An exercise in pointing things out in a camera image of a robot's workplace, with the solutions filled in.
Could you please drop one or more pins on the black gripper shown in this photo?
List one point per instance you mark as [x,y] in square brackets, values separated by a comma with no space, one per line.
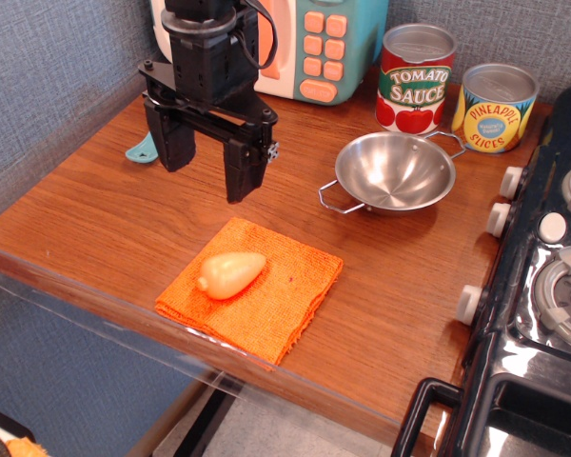
[208,87]

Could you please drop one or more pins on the teal blue brush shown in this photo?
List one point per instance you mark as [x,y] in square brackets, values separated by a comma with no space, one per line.
[144,152]

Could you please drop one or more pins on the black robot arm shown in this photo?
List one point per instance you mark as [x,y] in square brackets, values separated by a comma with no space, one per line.
[194,9]

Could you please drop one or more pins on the orange folded cloth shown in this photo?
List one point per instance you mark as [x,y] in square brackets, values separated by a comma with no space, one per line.
[267,317]

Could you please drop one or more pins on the yellow toy carrot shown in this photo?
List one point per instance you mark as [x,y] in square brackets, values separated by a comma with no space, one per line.
[225,275]

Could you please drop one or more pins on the toy microwave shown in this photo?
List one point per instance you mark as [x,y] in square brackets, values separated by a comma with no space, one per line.
[325,48]

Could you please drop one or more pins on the tomato sauce can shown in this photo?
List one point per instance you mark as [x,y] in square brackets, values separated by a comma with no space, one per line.
[415,72]

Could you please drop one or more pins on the clear acrylic guard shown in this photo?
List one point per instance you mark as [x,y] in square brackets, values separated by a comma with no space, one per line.
[76,367]

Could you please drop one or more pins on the pineapple slices can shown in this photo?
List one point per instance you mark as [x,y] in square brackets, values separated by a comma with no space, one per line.
[494,105]

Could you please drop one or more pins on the black toy stove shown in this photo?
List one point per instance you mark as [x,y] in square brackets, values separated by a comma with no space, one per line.
[515,397]

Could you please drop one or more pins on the steel bowl with handles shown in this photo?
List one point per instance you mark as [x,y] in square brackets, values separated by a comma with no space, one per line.
[394,172]

